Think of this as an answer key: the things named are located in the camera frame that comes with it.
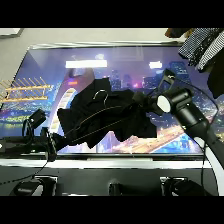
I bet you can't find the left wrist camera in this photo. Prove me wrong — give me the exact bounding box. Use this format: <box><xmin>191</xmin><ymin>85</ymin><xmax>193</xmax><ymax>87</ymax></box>
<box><xmin>27</xmin><ymin>108</ymin><xmax>48</xmax><ymax>127</ymax></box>

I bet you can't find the brown garment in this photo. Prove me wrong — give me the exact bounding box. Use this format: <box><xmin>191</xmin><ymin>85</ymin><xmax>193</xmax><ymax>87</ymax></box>
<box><xmin>164</xmin><ymin>27</ymin><xmax>195</xmax><ymax>39</ymax></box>

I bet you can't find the thin metal clothes hanger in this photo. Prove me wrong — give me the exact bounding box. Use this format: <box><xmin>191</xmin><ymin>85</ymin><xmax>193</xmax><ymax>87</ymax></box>
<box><xmin>63</xmin><ymin>88</ymin><xmax>135</xmax><ymax>138</ymax></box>

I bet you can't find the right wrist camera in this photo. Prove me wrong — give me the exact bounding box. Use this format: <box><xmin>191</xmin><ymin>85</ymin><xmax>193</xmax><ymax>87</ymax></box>
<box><xmin>159</xmin><ymin>68</ymin><xmax>178</xmax><ymax>92</ymax></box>

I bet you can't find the silver frame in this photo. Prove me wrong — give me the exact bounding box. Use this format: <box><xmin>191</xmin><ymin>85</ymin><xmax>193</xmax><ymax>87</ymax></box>
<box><xmin>0</xmin><ymin>155</ymin><xmax>224</xmax><ymax>197</ymax></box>

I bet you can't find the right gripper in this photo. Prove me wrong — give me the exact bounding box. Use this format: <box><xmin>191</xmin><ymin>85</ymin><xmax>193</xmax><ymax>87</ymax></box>
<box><xmin>132</xmin><ymin>91</ymin><xmax>162</xmax><ymax>116</ymax></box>

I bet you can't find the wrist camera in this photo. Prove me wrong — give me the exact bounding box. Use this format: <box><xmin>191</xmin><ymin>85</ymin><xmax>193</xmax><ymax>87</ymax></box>
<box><xmin>159</xmin><ymin>68</ymin><xmax>178</xmax><ymax>92</ymax></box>
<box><xmin>27</xmin><ymin>108</ymin><xmax>48</xmax><ymax>127</ymax></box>

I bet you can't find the black cable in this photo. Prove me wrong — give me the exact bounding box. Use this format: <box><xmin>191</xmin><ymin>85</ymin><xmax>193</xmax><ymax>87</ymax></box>
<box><xmin>184</xmin><ymin>82</ymin><xmax>216</xmax><ymax>134</ymax></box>
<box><xmin>0</xmin><ymin>151</ymin><xmax>52</xmax><ymax>187</ymax></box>

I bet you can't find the black and white checked garment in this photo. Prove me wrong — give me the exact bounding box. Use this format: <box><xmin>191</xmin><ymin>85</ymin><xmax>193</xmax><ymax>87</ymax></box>
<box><xmin>177</xmin><ymin>27</ymin><xmax>224</xmax><ymax>74</ymax></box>

